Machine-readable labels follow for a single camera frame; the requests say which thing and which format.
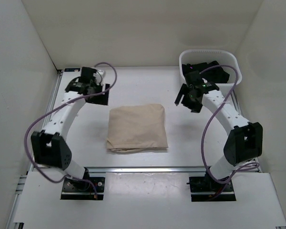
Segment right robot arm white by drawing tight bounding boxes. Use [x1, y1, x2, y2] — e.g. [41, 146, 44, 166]
[175, 71, 263, 191]

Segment white plastic basket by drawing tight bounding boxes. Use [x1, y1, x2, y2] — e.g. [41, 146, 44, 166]
[179, 49, 242, 96]

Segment black trousers in basket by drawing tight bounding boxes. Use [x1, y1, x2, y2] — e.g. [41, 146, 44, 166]
[182, 61, 230, 83]

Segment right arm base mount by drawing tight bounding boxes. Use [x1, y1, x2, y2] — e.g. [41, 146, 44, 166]
[186, 177, 236, 202]

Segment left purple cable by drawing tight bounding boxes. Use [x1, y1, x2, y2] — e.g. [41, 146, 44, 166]
[24, 62, 117, 200]

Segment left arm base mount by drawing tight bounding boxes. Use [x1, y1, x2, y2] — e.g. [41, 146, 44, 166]
[61, 177, 105, 200]

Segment beige trousers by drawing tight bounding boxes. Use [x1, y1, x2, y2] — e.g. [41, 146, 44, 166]
[106, 104, 168, 153]

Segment aluminium front rail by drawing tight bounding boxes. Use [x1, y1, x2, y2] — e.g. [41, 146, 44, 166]
[14, 166, 260, 198]

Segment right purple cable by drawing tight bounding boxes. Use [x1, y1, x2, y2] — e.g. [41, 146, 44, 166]
[199, 65, 258, 198]

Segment dark corner sticker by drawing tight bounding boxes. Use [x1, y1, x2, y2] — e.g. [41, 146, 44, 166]
[64, 68, 81, 72]

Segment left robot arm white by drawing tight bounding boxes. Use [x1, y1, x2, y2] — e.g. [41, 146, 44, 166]
[24, 67, 112, 191]

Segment purple cable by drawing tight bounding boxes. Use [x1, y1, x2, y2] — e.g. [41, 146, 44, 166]
[24, 62, 117, 200]
[199, 65, 258, 198]

